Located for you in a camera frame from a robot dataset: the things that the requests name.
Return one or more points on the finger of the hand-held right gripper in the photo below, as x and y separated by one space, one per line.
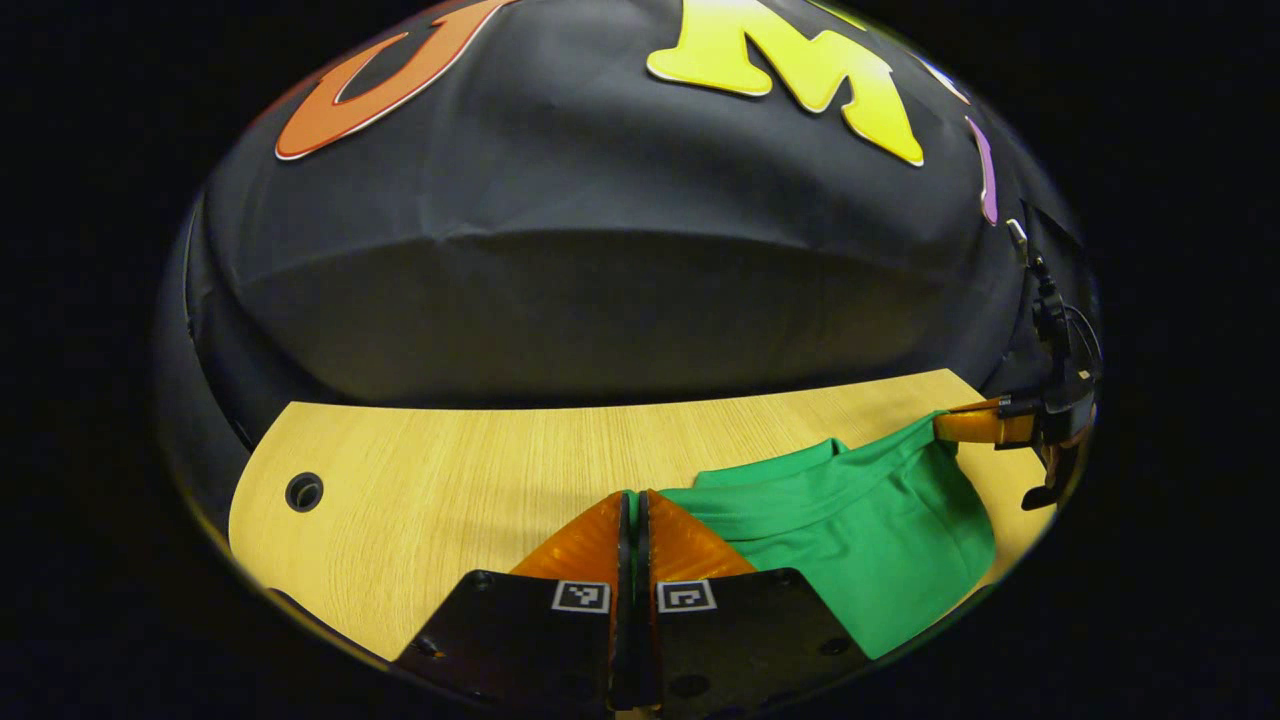
985 427

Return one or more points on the green T-shirt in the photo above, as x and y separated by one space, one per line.
870 540

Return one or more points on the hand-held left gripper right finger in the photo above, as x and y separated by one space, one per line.
648 650

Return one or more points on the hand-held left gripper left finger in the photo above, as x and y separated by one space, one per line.
622 650

